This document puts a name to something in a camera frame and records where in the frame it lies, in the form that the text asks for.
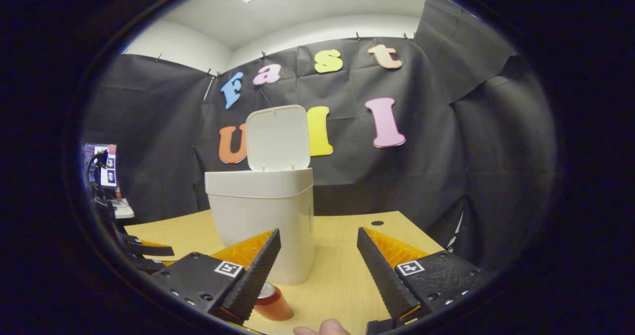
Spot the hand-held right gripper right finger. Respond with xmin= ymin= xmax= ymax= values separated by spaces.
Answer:
xmin=356 ymin=227 xmax=492 ymax=335

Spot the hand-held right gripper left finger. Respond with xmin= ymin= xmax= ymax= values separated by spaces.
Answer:
xmin=150 ymin=228 xmax=282 ymax=326

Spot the red pop can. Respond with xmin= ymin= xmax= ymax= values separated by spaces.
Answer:
xmin=254 ymin=281 xmax=294 ymax=322

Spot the white desktop garbage bin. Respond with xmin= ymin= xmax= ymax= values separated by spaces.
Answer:
xmin=204 ymin=105 xmax=316 ymax=286

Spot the wooden desktop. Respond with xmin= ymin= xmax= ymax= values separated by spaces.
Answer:
xmin=122 ymin=210 xmax=447 ymax=335

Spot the white side table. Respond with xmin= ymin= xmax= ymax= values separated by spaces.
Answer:
xmin=110 ymin=199 xmax=135 ymax=220

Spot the computer monitor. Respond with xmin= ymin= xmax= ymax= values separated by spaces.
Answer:
xmin=83 ymin=144 xmax=119 ymax=187

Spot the black backdrop cloth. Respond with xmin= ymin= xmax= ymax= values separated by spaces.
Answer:
xmin=82 ymin=0 xmax=559 ymax=271

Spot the black cable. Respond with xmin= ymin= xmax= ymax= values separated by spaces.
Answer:
xmin=85 ymin=149 xmax=109 ymax=197

